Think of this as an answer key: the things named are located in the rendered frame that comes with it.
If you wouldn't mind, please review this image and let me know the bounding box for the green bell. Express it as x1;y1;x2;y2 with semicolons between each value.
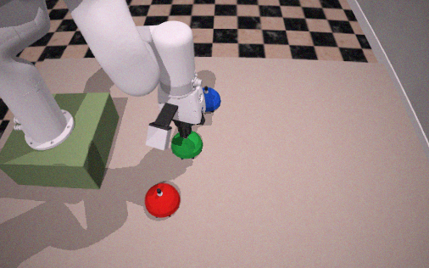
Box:
171;131;203;159

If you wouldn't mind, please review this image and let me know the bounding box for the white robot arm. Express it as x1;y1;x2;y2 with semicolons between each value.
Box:
0;0;203;150

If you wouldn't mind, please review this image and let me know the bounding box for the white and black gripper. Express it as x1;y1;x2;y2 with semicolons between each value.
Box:
158;83;206;138

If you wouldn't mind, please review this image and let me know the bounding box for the red dome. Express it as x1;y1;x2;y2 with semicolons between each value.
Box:
145;183;180;218

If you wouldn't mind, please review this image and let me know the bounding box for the blue dome bell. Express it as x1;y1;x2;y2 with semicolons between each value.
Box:
203;87;220;112

